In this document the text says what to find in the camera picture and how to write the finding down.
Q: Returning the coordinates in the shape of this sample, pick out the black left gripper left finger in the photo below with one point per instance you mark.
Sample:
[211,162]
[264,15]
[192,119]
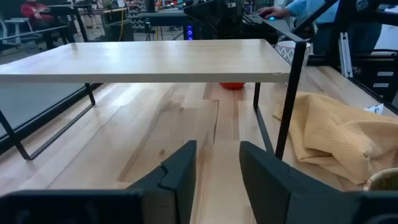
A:
[174,186]

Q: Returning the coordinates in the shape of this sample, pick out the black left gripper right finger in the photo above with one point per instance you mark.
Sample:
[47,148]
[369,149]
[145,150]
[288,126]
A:
[280,193]

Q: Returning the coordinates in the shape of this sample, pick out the large green blue glazed mug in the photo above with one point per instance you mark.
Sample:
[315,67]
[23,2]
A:
[384,180]

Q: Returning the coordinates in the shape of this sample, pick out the white grey patterned mug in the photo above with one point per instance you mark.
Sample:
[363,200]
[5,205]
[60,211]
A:
[285,51]

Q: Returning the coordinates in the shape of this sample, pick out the yellow knitted cloth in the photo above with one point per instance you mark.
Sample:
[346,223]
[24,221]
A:
[335,133]

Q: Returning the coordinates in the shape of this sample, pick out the small red cup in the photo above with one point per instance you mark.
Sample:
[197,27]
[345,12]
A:
[231,85]

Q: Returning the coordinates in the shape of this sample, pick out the white paper tag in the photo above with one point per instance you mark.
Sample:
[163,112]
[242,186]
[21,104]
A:
[374,109]

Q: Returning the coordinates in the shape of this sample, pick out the silver aluminium extrusion bar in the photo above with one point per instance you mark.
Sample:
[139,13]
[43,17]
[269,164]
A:
[345,54]

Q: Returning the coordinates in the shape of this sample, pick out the computer tower with purple light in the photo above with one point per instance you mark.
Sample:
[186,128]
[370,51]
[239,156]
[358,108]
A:
[189,32]

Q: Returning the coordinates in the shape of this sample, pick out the computer mouse with blue light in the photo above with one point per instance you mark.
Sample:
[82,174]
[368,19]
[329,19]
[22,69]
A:
[272,18]

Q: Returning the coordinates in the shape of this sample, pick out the person's hand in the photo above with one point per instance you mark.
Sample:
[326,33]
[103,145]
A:
[273,12]

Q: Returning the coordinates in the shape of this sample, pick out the person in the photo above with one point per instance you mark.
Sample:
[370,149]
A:
[311,9]
[34,12]

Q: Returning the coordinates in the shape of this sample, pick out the white chair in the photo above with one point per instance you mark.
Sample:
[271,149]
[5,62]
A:
[14,29]

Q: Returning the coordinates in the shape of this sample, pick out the wooden shelf with black frame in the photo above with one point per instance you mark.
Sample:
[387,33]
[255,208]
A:
[155,59]

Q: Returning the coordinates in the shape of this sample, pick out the black metal rig frame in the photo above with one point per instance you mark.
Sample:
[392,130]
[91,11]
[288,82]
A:
[367,68]

